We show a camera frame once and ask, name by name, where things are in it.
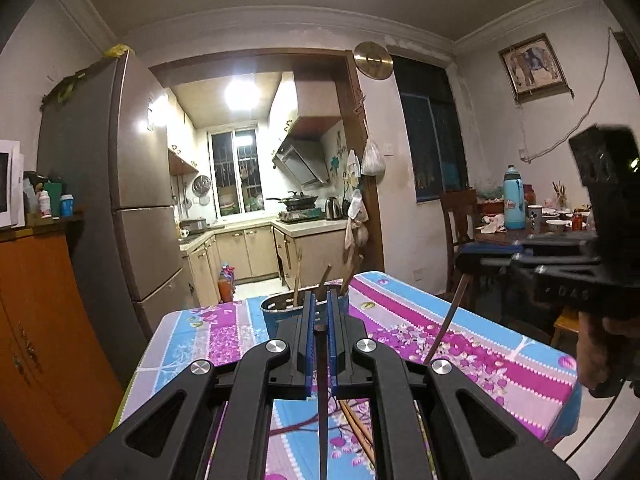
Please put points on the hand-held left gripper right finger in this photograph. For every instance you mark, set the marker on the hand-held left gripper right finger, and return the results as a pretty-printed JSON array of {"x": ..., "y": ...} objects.
[{"x": 333, "y": 340}]

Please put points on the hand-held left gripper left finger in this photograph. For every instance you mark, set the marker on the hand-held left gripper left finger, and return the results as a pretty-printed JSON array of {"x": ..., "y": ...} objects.
[{"x": 309, "y": 340}]

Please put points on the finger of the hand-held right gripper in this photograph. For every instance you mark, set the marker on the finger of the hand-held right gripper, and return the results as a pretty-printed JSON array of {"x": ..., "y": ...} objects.
[
  {"x": 492, "y": 262},
  {"x": 492, "y": 248}
]

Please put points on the blue perforated utensil holder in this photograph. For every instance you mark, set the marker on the blue perforated utensil holder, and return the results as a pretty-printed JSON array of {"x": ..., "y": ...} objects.
[{"x": 280, "y": 317}]

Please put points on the set of wooden chopsticks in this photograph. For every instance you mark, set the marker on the set of wooden chopsticks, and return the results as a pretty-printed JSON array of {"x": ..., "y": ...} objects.
[{"x": 297, "y": 285}]

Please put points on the person's right hand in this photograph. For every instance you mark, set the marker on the person's right hand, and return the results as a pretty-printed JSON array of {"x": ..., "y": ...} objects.
[{"x": 602, "y": 355}]

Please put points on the dark wooden dining table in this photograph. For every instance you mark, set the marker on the dark wooden dining table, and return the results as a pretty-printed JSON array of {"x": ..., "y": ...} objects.
[{"x": 505, "y": 237}]

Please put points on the white cloth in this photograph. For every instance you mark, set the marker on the white cloth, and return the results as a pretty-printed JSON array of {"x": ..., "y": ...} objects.
[{"x": 492, "y": 222}]

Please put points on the wooden chair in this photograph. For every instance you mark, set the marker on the wooden chair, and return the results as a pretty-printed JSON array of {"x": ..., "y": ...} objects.
[{"x": 457, "y": 220}]

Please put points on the white cup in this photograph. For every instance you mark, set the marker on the white cup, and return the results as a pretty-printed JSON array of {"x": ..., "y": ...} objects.
[{"x": 534, "y": 217}]

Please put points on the blue thermos bottle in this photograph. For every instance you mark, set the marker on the blue thermos bottle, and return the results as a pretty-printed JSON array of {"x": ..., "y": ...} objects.
[{"x": 513, "y": 200}]

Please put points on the red jar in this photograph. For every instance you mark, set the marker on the red jar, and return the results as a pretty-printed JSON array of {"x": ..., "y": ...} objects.
[{"x": 528, "y": 195}]

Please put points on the orange stool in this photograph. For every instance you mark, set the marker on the orange stool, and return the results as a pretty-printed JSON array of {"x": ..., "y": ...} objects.
[{"x": 567, "y": 325}]

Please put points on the orange oil bottle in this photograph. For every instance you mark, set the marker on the orange oil bottle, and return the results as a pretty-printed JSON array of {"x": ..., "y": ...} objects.
[{"x": 226, "y": 285}]

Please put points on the floral striped tablecloth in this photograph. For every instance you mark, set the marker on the floral striped tablecloth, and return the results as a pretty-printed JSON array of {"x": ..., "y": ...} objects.
[{"x": 500, "y": 370}]

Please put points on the kitchen base cabinets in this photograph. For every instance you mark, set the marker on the kitchen base cabinets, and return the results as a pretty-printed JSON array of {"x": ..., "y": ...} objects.
[{"x": 245, "y": 252}]

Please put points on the gas stove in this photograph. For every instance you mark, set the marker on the gas stove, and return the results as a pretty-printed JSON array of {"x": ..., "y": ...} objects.
[{"x": 300, "y": 215}]

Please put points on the steel electric kettle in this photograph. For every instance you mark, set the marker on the steel electric kettle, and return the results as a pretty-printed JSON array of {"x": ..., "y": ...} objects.
[{"x": 333, "y": 209}]

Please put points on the hanging towels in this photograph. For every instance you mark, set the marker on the hanging towels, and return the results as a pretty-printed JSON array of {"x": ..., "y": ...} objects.
[{"x": 356, "y": 210}]

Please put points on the dark barred window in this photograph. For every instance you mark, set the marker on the dark barred window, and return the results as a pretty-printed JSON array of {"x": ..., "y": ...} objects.
[{"x": 430, "y": 130}]

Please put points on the black wok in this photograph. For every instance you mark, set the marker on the black wok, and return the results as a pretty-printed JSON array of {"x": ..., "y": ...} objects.
[{"x": 297, "y": 201}]

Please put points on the white plastic bag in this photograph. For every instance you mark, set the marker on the white plastic bag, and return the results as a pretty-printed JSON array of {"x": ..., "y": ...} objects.
[{"x": 373, "y": 160}]

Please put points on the steel range hood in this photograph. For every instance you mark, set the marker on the steel range hood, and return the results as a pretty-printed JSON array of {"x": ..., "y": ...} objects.
[{"x": 302, "y": 157}]

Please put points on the kitchen window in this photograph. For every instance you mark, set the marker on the kitchen window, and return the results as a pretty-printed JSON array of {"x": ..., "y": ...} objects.
[{"x": 235, "y": 172}]

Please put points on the framed picture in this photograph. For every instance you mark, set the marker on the framed picture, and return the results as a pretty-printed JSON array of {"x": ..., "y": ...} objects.
[{"x": 534, "y": 67}]

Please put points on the round metal strainer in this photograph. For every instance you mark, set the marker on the round metal strainer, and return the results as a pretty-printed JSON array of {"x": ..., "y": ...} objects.
[{"x": 201, "y": 187}]

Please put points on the grey refrigerator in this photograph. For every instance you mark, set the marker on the grey refrigerator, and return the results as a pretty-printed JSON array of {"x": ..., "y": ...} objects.
[{"x": 140, "y": 160}]

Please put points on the ceiling light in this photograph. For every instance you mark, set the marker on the ceiling light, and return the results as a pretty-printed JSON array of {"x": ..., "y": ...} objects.
[{"x": 242, "y": 92}]

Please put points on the orange wooden cabinet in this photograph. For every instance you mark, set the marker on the orange wooden cabinet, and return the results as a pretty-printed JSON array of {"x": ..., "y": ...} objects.
[{"x": 45, "y": 335}]

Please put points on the white medicine bottle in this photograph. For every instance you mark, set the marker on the white medicine bottle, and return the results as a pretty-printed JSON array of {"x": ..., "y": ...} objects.
[{"x": 45, "y": 205}]

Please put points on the white microwave oven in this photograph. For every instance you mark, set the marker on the white microwave oven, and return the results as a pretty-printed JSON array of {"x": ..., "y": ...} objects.
[{"x": 9, "y": 185}]

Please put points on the yellow cloth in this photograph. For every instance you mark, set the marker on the yellow cloth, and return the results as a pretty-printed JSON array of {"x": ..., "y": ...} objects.
[{"x": 117, "y": 51}]

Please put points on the wooden door frame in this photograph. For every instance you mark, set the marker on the wooden door frame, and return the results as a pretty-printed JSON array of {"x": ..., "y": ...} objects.
[{"x": 370, "y": 185}]

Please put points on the round gold wall plate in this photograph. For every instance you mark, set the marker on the round gold wall plate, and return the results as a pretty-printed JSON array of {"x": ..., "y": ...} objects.
[{"x": 373, "y": 60}]

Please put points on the kitchen wall cabinets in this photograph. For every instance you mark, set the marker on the kitchen wall cabinets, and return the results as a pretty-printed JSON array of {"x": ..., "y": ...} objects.
[{"x": 180, "y": 145}]

